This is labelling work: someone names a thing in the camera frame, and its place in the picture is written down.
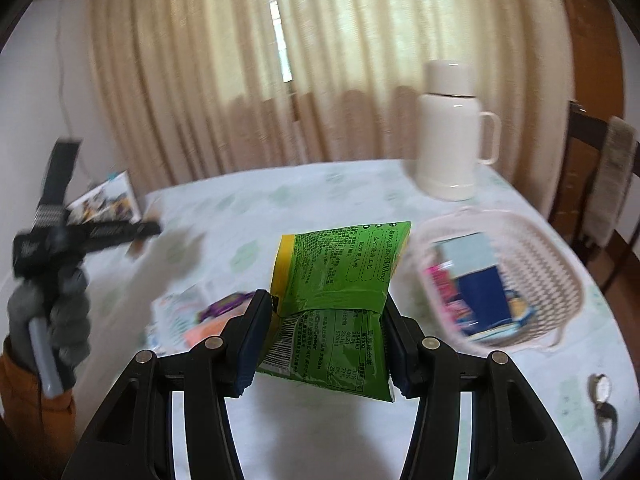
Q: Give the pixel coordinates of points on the photo collage card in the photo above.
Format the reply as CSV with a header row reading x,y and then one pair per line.
x,y
105,205

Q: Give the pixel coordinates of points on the white plastic basket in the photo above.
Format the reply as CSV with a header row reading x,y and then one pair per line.
x,y
550,270

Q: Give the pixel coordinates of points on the green snack bag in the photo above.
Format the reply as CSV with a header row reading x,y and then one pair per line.
x,y
330,280

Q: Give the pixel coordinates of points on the brown wooden door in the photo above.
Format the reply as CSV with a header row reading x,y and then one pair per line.
x,y
595,35

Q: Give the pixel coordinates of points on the purple snack packet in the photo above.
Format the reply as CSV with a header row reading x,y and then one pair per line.
x,y
225,305

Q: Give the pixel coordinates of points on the pink snack packet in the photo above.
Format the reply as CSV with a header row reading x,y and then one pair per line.
x,y
445,290

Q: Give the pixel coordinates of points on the beige patterned curtain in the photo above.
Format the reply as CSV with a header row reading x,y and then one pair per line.
x,y
175,85
375,35

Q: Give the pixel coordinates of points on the white printed sachet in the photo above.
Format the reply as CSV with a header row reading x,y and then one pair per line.
x,y
175,310

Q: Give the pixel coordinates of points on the blue snack bag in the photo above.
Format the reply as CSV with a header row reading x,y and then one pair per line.
x,y
482,300

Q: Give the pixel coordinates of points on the person's left hand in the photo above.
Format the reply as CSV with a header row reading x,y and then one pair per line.
x,y
70,320

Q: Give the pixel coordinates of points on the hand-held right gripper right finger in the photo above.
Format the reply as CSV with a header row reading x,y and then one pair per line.
x,y
397,355

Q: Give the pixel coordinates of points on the dark wooden chair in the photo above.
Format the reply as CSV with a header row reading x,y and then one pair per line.
x,y
580,130

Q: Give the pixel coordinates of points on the pale peach snack packet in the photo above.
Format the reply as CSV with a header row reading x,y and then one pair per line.
x,y
205,332

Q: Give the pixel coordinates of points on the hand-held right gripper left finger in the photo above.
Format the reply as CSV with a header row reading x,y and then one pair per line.
x,y
250,345

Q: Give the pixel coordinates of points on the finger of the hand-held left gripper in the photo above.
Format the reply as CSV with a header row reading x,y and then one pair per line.
x,y
125,231
62,165

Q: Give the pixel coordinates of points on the light blue striped packet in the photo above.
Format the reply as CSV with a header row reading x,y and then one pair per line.
x,y
467,255

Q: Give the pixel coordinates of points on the person's left forearm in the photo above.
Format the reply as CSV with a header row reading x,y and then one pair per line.
x,y
25,405

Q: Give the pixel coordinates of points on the grey fuzzy cloth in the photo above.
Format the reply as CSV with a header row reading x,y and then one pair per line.
x,y
612,180

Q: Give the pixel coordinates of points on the cream thermos jug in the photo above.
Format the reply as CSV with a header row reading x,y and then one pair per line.
x,y
450,150

